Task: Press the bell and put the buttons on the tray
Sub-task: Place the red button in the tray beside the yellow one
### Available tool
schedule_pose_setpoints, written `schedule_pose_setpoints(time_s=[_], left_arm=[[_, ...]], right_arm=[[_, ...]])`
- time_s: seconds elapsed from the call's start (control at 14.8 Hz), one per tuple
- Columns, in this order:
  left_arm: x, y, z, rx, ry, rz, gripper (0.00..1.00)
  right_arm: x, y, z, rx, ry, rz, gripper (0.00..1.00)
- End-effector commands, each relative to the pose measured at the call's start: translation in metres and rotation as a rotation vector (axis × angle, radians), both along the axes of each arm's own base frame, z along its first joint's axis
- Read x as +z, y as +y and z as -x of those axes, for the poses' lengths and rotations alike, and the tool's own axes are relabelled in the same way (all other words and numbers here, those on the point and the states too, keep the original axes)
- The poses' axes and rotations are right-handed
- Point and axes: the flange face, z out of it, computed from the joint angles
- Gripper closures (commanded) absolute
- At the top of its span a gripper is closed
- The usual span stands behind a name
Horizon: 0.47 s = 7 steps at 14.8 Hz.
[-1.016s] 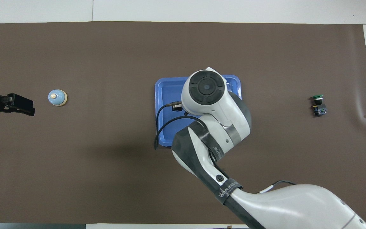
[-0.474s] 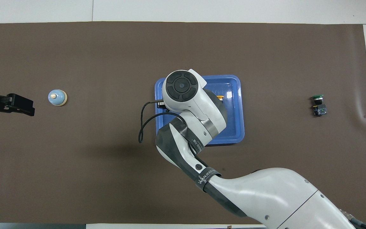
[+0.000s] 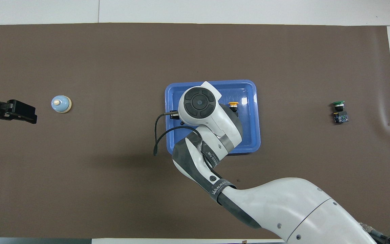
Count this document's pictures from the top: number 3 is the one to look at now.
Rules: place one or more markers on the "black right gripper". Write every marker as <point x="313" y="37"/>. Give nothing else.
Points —
<point x="174" y="115"/>

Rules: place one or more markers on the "light blue desk bell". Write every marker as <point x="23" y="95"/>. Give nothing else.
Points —
<point x="60" y="104"/>

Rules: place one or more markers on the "yellow push button switch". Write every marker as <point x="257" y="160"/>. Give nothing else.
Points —
<point x="233" y="104"/>

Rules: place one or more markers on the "green push button switch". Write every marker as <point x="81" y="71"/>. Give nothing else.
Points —
<point x="340" y="117"/>

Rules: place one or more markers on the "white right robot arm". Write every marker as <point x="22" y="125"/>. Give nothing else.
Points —
<point x="283" y="203"/>

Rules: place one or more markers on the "blue plastic tray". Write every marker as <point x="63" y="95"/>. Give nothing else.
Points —
<point x="251" y="132"/>

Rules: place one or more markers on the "brown table mat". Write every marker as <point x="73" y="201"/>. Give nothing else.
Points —
<point x="80" y="186"/>

